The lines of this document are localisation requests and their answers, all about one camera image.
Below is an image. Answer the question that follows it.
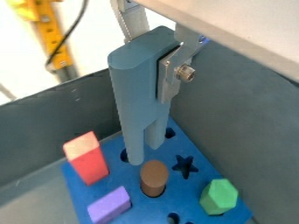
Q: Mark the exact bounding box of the black background cable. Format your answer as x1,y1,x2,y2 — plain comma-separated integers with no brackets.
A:
44,0,89,68

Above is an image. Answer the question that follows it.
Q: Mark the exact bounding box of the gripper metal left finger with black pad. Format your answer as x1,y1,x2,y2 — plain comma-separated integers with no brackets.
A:
109,0,149,43

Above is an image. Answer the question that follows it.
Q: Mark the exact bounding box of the light blue square-circle object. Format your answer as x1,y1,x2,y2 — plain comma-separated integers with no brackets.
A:
107,26,177,165

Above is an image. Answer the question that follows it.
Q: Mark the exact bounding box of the blue shape-sorter base block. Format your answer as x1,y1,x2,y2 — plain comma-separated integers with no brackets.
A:
61,120,252,224

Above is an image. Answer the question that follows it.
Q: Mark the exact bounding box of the brown cylinder peg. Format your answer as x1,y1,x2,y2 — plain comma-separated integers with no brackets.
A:
140,160,169,198

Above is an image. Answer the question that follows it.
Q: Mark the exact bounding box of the yellow metal frame post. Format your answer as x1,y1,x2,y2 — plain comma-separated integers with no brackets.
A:
4,0,80,82

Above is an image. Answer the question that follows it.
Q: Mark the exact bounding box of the red rectangular block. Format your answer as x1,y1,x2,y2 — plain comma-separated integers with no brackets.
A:
63,131,109,186

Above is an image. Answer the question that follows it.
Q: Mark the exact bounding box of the purple square peg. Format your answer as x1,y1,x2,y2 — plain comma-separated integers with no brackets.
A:
88,186,131,224

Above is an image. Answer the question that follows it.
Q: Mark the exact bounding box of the green hexagonal peg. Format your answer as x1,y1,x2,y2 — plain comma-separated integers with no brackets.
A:
199,178,239,215

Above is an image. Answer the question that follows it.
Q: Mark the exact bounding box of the gripper metal right finger with screw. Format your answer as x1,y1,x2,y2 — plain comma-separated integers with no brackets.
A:
157,24,209,103

